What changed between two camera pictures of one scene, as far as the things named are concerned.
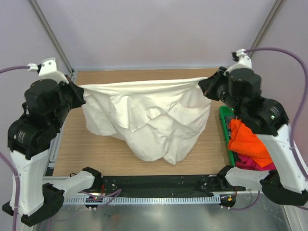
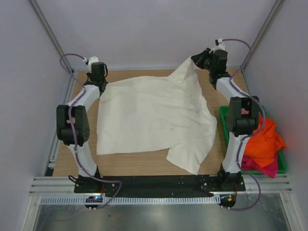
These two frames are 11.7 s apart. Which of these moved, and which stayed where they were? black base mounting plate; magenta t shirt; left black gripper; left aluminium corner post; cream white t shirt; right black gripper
Moved: cream white t shirt; right black gripper; left black gripper
Stayed: black base mounting plate; magenta t shirt; left aluminium corner post
